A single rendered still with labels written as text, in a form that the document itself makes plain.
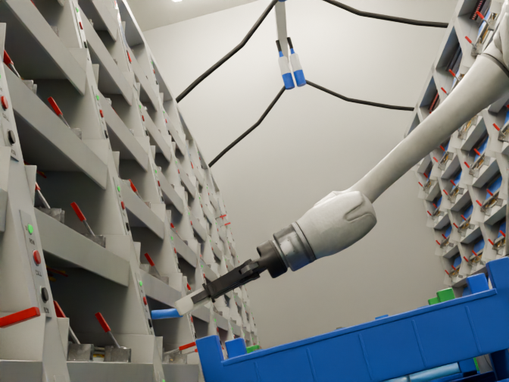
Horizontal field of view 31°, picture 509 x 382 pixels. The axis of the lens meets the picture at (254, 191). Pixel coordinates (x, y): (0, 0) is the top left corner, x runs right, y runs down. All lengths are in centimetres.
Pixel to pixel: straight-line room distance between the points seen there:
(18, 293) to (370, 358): 39
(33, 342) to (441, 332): 43
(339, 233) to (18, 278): 95
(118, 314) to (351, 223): 50
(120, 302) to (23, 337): 71
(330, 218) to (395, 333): 100
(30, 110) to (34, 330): 39
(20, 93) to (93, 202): 53
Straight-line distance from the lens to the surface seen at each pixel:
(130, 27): 317
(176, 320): 240
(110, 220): 174
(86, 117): 179
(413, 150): 197
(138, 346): 170
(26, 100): 128
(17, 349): 102
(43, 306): 106
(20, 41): 164
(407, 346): 86
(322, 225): 185
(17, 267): 103
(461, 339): 87
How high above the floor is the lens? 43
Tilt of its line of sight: 11 degrees up
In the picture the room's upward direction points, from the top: 15 degrees counter-clockwise
